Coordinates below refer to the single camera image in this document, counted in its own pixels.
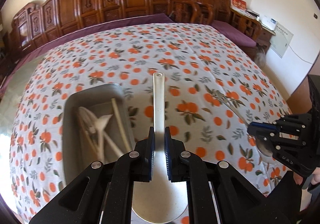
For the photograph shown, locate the grey metal tray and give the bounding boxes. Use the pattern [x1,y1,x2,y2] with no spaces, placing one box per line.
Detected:
[62,84,135,183]

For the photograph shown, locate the white electrical wall panel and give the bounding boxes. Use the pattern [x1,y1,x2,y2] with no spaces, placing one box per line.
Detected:
[270,22,293,58]

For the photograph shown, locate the person's right hand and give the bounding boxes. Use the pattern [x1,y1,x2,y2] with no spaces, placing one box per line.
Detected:
[293,167,320,185]

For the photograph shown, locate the dark wooden chopstick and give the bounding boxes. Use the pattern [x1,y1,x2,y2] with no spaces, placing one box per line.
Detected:
[75,106,98,154]

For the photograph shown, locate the light bamboo chopstick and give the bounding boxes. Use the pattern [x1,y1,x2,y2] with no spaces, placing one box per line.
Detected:
[111,98,131,152]
[103,131,124,157]

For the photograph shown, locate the large white plastic spoon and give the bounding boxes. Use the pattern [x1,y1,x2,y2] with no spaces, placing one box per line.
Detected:
[132,72,188,223]

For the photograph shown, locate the orange-print tablecloth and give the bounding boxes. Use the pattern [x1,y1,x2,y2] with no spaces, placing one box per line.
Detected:
[9,24,289,223]

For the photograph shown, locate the purple armchair cushion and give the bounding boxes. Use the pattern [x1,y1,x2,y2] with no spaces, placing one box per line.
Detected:
[211,20,256,47]

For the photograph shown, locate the purple sofa cushion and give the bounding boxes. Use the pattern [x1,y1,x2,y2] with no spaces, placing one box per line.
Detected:
[1,13,174,95]

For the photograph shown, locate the metal smiley-handle spoon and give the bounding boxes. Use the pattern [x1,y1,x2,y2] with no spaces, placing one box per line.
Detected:
[255,136,273,157]

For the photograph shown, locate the metal fork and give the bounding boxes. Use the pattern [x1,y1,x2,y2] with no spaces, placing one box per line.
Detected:
[215,91,248,127]

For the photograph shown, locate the red gift box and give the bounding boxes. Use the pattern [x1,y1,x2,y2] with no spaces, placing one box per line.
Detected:
[231,0,247,11]

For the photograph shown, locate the wooden side table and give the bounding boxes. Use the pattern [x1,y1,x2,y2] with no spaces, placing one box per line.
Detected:
[229,9,276,51]

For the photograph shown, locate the carved wooden sofa bench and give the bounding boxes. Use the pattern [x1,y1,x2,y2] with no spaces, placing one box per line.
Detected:
[8,0,216,52]

